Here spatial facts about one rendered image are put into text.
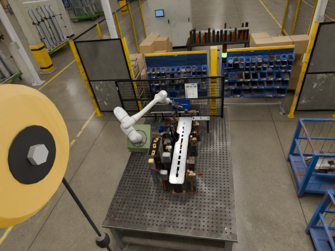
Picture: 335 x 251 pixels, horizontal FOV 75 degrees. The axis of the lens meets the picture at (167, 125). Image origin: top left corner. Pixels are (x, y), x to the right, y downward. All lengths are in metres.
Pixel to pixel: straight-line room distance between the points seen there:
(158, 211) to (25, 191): 2.73
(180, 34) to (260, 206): 7.45
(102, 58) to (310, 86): 4.38
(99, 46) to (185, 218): 3.83
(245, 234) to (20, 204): 3.45
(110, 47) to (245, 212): 4.02
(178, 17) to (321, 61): 5.85
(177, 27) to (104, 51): 4.97
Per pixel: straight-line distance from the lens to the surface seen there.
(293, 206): 4.01
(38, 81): 9.50
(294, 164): 4.33
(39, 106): 0.28
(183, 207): 2.95
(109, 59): 5.17
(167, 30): 9.68
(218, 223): 2.85
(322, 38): 4.97
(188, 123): 3.61
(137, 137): 3.39
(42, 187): 0.29
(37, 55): 10.23
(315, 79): 5.32
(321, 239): 3.67
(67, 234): 4.11
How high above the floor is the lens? 3.22
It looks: 38 degrees down
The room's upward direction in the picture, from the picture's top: 9 degrees counter-clockwise
